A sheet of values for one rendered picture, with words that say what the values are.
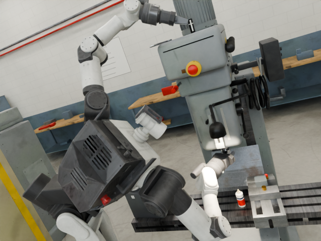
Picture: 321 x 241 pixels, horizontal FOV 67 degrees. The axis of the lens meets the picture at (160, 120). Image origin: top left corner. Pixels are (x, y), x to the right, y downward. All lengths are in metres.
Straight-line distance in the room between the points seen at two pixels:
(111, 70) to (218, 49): 5.29
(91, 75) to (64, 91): 6.00
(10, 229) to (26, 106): 6.04
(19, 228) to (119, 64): 4.46
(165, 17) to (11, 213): 1.88
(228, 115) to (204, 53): 0.35
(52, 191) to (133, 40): 5.03
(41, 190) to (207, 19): 1.11
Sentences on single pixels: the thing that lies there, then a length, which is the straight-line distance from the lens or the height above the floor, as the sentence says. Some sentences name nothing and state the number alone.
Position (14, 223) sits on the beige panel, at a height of 0.98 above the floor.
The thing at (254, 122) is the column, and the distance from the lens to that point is 1.70.
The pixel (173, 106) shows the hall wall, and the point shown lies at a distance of 5.85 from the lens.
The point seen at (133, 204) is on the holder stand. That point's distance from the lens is 1.65.
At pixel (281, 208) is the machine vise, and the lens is 1.38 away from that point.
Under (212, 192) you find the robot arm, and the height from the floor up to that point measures 1.22.
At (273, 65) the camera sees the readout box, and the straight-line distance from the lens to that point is 1.44.
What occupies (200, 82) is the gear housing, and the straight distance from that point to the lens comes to 1.11.
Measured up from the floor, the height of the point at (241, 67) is 1.62.
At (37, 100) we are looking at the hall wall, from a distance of 7.75.
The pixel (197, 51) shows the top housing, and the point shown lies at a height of 1.82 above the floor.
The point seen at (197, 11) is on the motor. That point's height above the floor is 1.98.
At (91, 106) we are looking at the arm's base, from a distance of 0.96.
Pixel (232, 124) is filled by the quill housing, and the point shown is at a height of 1.44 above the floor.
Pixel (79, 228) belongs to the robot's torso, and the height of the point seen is 1.33.
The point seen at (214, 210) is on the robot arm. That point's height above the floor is 1.19.
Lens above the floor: 1.89
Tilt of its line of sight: 16 degrees down
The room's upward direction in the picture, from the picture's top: 19 degrees counter-clockwise
